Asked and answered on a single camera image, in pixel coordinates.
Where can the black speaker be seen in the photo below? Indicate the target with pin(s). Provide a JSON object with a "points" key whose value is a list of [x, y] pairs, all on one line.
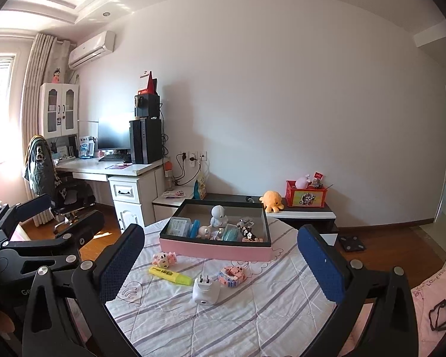
{"points": [[147, 106]]}

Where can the black flower hair clip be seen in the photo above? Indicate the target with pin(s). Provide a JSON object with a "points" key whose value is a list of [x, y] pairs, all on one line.
{"points": [[247, 229]]}

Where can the pink cube block toy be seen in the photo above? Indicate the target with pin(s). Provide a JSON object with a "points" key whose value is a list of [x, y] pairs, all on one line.
{"points": [[231, 276]]}

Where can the striped white quilt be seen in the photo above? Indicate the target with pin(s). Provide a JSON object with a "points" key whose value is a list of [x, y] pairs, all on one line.
{"points": [[215, 323]]}

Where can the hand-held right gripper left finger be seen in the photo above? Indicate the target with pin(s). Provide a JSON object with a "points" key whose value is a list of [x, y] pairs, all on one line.
{"points": [[122, 264]]}

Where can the teal snack bag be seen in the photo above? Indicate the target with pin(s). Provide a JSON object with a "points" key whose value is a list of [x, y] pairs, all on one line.
{"points": [[200, 187]]}

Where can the white nightstand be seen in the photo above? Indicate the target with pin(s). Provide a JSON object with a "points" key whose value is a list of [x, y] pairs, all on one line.
{"points": [[171, 204]]}

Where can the clear case with teal masks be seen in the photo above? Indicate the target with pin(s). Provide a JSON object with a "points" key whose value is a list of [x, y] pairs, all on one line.
{"points": [[232, 232]]}

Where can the computer monitor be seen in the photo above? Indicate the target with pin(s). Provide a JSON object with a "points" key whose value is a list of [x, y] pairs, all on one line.
{"points": [[115, 132]]}

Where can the black bathroom scale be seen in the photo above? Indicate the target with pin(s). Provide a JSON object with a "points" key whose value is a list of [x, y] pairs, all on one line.
{"points": [[352, 243]]}

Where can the pink plush toy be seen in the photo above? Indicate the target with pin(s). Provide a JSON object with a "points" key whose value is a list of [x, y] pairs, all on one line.
{"points": [[303, 181]]}

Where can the red storage box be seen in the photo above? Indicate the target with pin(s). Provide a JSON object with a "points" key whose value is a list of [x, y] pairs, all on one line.
{"points": [[306, 197]]}

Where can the black office chair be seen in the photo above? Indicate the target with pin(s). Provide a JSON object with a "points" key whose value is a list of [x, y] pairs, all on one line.
{"points": [[41, 167]]}

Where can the black white low cabinet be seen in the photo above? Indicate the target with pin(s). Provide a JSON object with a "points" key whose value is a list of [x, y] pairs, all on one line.
{"points": [[308, 215]]}

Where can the white astronaut figure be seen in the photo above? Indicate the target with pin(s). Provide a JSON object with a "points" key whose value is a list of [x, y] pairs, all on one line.
{"points": [[218, 216]]}

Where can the pink bed sheet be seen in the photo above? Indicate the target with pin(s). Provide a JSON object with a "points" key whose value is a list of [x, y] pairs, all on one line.
{"points": [[427, 342]]}

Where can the pink box with dark rim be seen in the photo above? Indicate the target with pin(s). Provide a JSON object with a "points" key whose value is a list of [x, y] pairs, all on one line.
{"points": [[215, 251]]}

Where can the orange octopus plush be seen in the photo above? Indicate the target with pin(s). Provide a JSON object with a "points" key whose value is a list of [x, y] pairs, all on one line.
{"points": [[272, 200]]}

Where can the yellow highlighter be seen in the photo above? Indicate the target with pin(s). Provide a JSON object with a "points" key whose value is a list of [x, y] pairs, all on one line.
{"points": [[171, 274]]}

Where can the clear case with blue cloth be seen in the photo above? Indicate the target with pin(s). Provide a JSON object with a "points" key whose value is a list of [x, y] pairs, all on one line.
{"points": [[179, 227]]}

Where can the orange cap bottle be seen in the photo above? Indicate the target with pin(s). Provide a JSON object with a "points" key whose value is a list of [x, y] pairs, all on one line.
{"points": [[168, 176]]}

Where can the small pink trinket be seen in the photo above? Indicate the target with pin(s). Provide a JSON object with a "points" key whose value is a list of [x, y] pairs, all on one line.
{"points": [[179, 193]]}

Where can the black computer tower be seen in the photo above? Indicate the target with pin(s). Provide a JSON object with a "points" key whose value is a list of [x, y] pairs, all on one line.
{"points": [[145, 141]]}

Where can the blue highlighter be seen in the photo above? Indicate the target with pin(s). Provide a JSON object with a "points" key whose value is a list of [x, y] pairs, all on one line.
{"points": [[195, 228]]}

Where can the white wall socket strip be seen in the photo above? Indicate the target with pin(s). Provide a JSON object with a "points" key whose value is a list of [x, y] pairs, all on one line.
{"points": [[193, 155]]}

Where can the red mouse pad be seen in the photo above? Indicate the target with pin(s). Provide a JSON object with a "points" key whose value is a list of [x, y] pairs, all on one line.
{"points": [[119, 166]]}

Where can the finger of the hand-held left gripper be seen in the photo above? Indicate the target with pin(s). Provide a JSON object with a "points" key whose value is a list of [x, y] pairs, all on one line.
{"points": [[26, 210], [81, 227]]}

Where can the white air conditioner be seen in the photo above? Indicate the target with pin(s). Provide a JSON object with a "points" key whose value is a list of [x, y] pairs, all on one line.
{"points": [[93, 50]]}

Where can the white glass door cabinet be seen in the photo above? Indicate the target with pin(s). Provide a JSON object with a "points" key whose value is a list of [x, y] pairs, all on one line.
{"points": [[59, 109]]}

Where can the small doll with pink dress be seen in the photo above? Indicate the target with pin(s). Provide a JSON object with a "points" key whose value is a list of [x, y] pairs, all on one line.
{"points": [[57, 76]]}

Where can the white computer desk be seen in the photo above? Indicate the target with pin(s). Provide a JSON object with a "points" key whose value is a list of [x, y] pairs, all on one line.
{"points": [[130, 193]]}

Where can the small pink block animal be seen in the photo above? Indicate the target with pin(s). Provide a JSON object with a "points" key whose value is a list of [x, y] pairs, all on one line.
{"points": [[164, 259]]}

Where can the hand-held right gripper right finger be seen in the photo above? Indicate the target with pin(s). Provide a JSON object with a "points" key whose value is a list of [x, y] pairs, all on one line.
{"points": [[322, 264]]}

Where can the black keyboard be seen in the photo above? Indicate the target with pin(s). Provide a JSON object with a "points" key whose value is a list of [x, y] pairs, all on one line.
{"points": [[113, 158]]}

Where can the person's left hand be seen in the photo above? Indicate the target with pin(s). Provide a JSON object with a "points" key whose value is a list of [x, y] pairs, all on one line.
{"points": [[0, 320]]}

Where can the white plug night light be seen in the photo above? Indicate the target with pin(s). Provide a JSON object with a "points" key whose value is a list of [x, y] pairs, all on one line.
{"points": [[206, 292]]}

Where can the red desk calendar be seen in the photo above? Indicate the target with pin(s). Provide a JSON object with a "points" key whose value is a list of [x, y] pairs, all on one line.
{"points": [[148, 83]]}

